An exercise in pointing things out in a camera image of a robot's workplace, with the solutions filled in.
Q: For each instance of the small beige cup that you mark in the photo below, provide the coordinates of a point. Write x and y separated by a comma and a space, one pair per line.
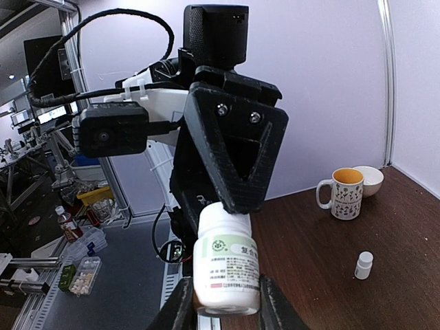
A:
373, 179

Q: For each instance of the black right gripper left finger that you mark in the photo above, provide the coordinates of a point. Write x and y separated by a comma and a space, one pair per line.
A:
178, 312

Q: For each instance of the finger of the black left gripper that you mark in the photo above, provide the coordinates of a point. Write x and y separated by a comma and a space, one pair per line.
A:
190, 182

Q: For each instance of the small white pill bottle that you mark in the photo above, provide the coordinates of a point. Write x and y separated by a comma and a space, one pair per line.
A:
225, 264

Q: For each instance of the background pill organizer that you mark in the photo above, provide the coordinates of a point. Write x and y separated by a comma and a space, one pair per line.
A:
85, 276

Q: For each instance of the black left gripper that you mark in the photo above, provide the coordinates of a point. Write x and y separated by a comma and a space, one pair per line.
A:
237, 129

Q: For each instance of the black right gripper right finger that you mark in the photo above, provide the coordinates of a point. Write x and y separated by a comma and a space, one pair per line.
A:
276, 312

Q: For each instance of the floral mug yellow inside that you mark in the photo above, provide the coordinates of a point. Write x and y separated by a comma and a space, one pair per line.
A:
346, 193

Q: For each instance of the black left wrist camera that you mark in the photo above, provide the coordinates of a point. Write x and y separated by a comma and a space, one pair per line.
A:
123, 123

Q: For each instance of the aluminium frame post left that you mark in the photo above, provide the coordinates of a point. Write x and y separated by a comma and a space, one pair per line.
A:
390, 79

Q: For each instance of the red label drink bottle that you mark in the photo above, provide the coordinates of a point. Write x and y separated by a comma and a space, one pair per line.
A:
68, 225

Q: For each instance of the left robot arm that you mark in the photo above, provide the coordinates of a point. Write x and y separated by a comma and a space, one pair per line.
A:
214, 35

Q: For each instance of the yellow storage bin background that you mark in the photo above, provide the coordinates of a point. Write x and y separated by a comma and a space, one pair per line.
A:
96, 195

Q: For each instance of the blue storage bin background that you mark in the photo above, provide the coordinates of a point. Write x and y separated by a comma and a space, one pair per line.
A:
87, 169

